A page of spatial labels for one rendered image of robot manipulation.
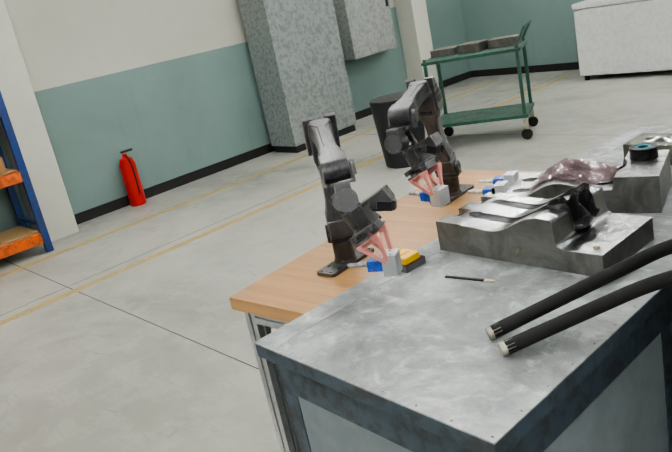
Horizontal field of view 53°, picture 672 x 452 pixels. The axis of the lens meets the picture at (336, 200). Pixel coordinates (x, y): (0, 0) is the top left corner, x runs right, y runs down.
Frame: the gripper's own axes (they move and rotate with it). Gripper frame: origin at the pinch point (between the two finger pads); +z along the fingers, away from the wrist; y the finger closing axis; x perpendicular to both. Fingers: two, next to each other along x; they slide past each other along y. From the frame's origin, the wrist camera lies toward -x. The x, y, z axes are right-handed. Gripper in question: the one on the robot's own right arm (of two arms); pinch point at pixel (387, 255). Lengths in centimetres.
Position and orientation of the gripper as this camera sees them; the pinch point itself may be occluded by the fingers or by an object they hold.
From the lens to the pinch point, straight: 166.9
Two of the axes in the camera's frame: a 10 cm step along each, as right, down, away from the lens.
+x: -7.3, 5.5, 4.1
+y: 2.9, -2.9, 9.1
